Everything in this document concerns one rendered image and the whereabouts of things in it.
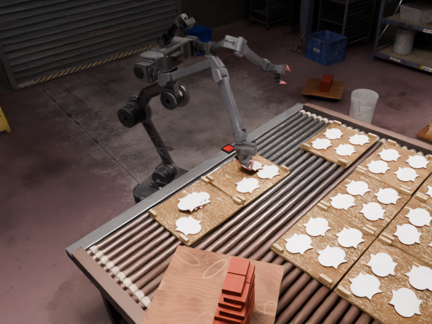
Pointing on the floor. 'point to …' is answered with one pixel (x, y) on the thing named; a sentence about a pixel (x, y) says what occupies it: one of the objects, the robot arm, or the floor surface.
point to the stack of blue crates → (204, 33)
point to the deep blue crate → (326, 47)
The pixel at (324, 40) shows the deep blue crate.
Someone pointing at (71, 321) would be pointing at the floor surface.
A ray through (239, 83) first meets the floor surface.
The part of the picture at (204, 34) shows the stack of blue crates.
